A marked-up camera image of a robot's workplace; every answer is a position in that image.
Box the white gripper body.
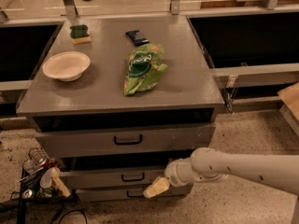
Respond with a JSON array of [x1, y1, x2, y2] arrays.
[[164, 158, 193, 187]]

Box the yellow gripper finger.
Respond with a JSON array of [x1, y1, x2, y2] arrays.
[[143, 176, 170, 198]]

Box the grey drawer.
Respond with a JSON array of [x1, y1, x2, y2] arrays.
[[36, 123, 216, 158], [76, 185, 192, 202], [60, 155, 172, 189]]

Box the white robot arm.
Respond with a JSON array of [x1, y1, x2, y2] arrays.
[[143, 147, 299, 198]]

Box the grey bottom drawer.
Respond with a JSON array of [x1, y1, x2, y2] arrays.
[[76, 185, 192, 202]]

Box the grey top drawer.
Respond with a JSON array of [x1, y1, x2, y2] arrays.
[[36, 123, 216, 158]]

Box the grey drawer cabinet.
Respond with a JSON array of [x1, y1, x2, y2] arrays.
[[16, 14, 225, 203]]

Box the green chip bag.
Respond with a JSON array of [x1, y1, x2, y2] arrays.
[[123, 43, 168, 96]]

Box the white cup in rack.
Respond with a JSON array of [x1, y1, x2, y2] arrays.
[[39, 167, 60, 189]]

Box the brown cardboard box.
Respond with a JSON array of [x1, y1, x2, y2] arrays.
[[278, 82, 299, 120]]

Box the dark blue snack packet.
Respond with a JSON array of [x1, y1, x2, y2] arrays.
[[125, 30, 150, 47]]

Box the white bowl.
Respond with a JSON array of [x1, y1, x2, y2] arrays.
[[42, 51, 91, 82]]

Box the green yellow sponge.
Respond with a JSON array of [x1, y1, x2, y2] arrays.
[[70, 24, 91, 44]]

